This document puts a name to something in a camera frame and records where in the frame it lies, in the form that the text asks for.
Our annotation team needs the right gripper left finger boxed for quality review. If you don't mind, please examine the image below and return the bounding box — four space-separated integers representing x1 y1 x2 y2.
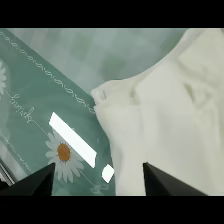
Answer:
0 162 56 197

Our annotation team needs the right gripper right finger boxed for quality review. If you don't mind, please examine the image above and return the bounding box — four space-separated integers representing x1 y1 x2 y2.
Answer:
142 162 208 197

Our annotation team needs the white garment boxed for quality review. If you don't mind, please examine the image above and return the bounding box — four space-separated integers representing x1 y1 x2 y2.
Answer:
90 27 224 197

